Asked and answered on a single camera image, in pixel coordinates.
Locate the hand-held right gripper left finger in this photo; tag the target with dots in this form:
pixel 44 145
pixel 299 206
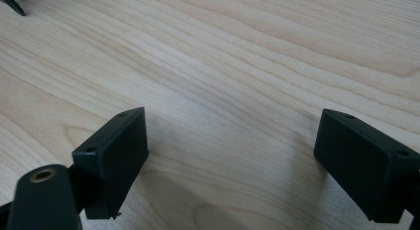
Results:
pixel 114 157

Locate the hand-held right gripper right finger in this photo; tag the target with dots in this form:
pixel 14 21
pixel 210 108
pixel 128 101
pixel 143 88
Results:
pixel 366 167

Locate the black slender object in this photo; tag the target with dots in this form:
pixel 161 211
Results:
pixel 13 4

